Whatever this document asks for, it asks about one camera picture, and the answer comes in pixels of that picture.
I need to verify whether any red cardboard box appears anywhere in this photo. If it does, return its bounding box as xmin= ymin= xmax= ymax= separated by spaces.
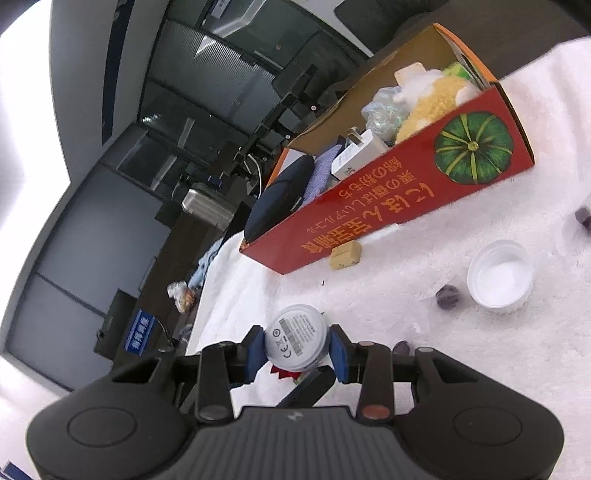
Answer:
xmin=239 ymin=23 xmax=537 ymax=277

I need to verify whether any green item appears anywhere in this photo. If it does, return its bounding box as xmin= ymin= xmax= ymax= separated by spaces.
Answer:
xmin=442 ymin=61 xmax=477 ymax=83

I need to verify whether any dark blue oval case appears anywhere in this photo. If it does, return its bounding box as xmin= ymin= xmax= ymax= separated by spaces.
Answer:
xmin=243 ymin=154 xmax=317 ymax=244

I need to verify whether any dark bar-shaped object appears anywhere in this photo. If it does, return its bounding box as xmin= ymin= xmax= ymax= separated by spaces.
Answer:
xmin=276 ymin=367 xmax=336 ymax=409

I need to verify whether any blue sign plate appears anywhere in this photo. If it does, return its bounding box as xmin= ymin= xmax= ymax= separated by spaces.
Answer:
xmin=130 ymin=307 xmax=156 ymax=357

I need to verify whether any silver suitcase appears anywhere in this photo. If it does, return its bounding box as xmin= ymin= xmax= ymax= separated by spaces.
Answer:
xmin=181 ymin=182 xmax=235 ymax=230

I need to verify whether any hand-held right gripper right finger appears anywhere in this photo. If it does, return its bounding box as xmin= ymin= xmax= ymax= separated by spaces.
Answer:
xmin=329 ymin=325 xmax=482 ymax=424

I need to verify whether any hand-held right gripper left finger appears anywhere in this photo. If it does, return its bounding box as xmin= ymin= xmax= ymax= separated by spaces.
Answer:
xmin=110 ymin=325 xmax=267 ymax=424

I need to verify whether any small wooden block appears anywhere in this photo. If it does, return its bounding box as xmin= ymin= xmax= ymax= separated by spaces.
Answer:
xmin=329 ymin=242 xmax=362 ymax=271

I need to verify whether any white round lid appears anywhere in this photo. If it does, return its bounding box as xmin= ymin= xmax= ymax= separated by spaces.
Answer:
xmin=467 ymin=239 xmax=535 ymax=315

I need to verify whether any clear plastic wrap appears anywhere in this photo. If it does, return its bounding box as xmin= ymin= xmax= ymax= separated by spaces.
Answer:
xmin=359 ymin=85 xmax=413 ymax=140

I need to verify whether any purple cloth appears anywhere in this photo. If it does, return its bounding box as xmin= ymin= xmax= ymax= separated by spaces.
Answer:
xmin=306 ymin=145 xmax=345 ymax=202

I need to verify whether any clear plastic snack bag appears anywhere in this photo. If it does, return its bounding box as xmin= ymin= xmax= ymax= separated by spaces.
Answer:
xmin=167 ymin=280 xmax=198 ymax=315

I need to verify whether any light blue cloth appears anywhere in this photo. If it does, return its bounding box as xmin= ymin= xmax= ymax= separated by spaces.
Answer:
xmin=191 ymin=237 xmax=228 ymax=290

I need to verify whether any white charger plug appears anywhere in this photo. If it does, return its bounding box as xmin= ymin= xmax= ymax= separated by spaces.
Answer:
xmin=329 ymin=128 xmax=391 ymax=182

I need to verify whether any pale peach flat item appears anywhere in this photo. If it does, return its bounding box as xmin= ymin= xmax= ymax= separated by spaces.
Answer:
xmin=394 ymin=62 xmax=428 ymax=87

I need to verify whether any yellow white plush toy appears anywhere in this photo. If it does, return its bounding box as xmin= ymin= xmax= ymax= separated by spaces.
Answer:
xmin=394 ymin=69 xmax=482 ymax=142

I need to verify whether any white fluffy blanket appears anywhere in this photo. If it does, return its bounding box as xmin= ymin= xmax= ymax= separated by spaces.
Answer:
xmin=184 ymin=39 xmax=591 ymax=480

